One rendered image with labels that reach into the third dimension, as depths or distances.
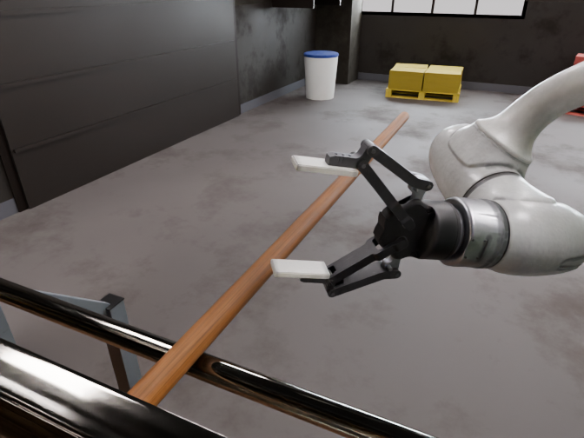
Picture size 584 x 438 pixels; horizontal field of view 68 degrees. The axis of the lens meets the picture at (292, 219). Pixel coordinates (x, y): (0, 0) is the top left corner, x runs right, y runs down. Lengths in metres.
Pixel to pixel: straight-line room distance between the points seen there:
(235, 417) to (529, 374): 1.32
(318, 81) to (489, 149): 6.02
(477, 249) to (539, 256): 0.08
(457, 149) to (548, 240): 0.19
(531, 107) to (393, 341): 1.71
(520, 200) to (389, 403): 1.50
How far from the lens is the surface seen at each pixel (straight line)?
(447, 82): 6.95
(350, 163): 0.48
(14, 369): 0.19
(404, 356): 2.21
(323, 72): 6.62
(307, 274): 0.53
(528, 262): 0.62
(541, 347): 2.50
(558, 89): 0.70
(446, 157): 0.72
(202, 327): 0.52
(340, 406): 0.48
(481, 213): 0.57
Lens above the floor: 1.55
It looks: 29 degrees down
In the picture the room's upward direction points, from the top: straight up
